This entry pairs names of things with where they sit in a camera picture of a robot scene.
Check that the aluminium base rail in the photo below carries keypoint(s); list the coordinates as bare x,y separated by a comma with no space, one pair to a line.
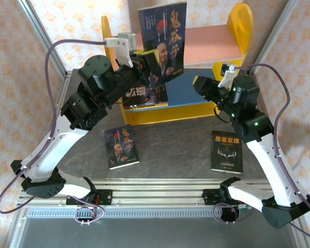
157,196

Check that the small green circuit board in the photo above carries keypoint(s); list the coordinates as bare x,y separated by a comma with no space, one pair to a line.
244,206

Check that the aluminium table side rail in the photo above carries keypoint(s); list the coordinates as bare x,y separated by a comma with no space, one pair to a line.
263,118
50,124

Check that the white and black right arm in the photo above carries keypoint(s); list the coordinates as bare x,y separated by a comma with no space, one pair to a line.
271,168

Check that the aluminium frame post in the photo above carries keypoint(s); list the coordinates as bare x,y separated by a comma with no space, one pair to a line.
41,29
270,36

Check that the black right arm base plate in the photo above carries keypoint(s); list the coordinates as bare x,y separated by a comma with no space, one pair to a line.
209,197

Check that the dark wolf cover book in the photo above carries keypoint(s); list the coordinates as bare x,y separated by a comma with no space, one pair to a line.
144,96

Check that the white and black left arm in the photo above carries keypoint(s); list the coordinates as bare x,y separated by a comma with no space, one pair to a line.
54,152

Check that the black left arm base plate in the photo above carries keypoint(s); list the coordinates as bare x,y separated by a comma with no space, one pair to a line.
106,197

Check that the black antler cover book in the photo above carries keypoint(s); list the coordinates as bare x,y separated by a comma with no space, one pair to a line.
226,155

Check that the yellow pink blue shelf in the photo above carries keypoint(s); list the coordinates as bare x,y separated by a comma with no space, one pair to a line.
209,44

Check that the dark blue old man book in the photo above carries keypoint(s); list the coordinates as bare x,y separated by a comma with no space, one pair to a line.
121,149
170,38

